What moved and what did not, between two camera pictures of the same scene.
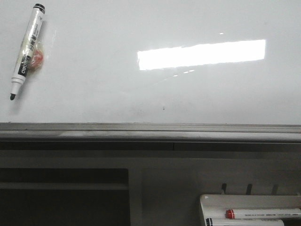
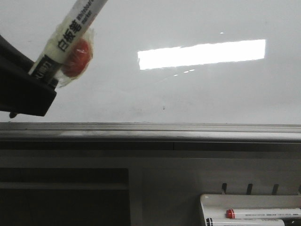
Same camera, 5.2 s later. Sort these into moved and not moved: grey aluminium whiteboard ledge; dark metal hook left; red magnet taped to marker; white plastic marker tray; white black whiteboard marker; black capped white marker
Moved: white black whiteboard marker; red magnet taped to marker
Not moved: black capped white marker; white plastic marker tray; grey aluminium whiteboard ledge; dark metal hook left
